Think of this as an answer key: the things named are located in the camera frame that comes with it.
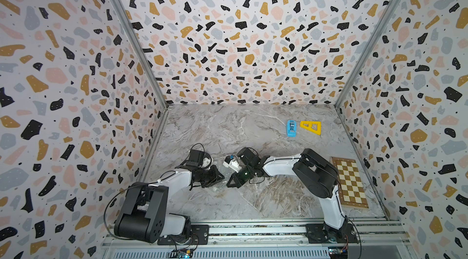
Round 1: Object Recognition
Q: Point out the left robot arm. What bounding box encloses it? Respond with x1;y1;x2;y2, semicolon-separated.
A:
113;166;225;244

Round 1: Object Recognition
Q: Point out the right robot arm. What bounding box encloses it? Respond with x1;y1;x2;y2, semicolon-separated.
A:
223;147;346;231

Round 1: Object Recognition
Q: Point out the blue toy car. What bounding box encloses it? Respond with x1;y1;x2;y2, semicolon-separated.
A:
286;120;297;137

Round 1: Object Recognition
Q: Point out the yellow triangular plastic piece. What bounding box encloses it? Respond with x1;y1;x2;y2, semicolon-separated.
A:
300;121;322;135

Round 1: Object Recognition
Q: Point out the wooden chessboard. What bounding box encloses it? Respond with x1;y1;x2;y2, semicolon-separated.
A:
331;157;369;209

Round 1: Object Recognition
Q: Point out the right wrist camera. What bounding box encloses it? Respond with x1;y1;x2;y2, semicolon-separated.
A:
223;154;242;173

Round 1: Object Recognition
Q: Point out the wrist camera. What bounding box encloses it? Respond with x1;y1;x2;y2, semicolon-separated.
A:
223;154;242;173
185;149;212;170

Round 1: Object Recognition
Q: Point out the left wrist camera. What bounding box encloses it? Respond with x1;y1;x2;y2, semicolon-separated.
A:
185;149;212;170

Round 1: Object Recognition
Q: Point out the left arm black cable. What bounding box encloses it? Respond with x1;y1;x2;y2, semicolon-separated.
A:
103;185;147;241

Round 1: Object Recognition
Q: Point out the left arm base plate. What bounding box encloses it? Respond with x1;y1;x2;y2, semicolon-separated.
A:
157;224;210;246

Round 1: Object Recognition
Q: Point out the aluminium mounting rail frame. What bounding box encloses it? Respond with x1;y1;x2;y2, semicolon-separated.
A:
102;218;417;259

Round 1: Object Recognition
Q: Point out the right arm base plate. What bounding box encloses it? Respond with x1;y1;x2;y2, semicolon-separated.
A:
305;221;360;244

